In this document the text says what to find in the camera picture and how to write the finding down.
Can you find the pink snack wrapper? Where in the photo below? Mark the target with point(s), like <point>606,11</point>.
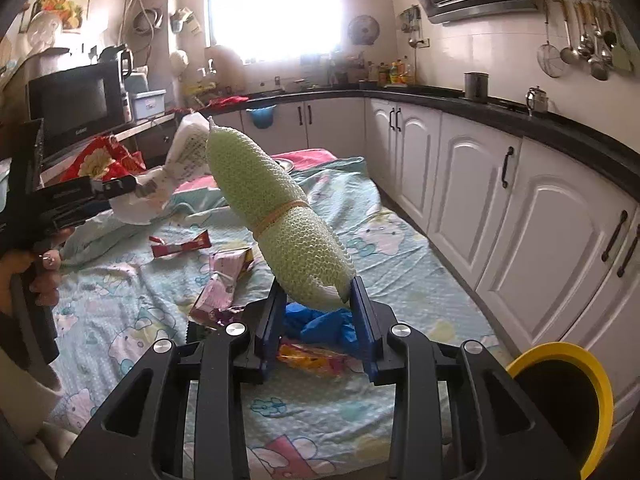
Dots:
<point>222,280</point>

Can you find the red snack wrapper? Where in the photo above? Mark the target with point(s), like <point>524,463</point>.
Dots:
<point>181,246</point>

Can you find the steel pot on counter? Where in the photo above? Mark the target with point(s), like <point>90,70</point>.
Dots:
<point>476,87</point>

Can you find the large steel ladle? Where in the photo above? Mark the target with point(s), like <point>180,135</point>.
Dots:
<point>598,67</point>

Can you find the steel teapot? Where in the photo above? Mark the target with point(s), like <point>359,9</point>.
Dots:
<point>537,101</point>

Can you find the steel slotted spoon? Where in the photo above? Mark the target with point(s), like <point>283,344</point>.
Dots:
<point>585,45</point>

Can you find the black microwave oven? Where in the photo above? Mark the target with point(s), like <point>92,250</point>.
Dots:
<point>75,105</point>

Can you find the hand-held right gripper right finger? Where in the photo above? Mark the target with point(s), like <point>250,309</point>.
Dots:
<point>362,322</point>

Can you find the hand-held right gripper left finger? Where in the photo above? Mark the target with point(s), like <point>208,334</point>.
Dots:
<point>272,312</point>

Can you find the printed cartoon blanket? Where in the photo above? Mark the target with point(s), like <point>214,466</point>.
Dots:
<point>150,300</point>

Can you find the blue rubber glove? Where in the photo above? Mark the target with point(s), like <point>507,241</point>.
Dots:
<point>320,327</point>

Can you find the red patterned bag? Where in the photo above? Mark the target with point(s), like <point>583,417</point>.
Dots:
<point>102,160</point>

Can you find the fruit wall picture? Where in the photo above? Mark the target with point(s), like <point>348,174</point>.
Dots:
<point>62,10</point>

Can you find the clear storage box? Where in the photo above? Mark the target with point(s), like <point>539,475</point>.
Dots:
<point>147,105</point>

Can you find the orange yellow snack wrapper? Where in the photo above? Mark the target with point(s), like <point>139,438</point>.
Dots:
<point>312,360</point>

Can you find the black kettle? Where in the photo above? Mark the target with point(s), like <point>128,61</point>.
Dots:
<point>117,62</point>

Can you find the person's left hand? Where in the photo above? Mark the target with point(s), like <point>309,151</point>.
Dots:
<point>47,272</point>

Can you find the yellow rimmed black bin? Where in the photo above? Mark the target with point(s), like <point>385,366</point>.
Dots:
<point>560,410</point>

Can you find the small wall fan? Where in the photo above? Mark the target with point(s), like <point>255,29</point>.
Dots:
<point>364,30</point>

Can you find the white printed plastic bag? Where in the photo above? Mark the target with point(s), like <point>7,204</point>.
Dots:
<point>175,170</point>

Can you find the yellow bottle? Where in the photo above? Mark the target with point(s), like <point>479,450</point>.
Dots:
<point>397,72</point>

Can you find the kitchen window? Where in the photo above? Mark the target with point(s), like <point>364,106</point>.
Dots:
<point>275,5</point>

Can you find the green foam net sleeve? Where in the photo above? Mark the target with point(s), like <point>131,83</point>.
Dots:
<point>280,215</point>

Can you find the red cloth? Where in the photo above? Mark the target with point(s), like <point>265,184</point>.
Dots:
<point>230,101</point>

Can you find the green spatula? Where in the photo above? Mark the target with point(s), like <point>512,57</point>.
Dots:
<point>622,57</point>

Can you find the steel bowl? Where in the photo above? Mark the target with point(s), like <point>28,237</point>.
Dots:
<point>284,164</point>

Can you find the white kitchen cabinets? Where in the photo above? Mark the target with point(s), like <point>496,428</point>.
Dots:
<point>500,195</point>

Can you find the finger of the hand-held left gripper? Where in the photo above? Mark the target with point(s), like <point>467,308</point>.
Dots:
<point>82,214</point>
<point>120,185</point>

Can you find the blue hanging basin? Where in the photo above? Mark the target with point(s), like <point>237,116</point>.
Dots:
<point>262,117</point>

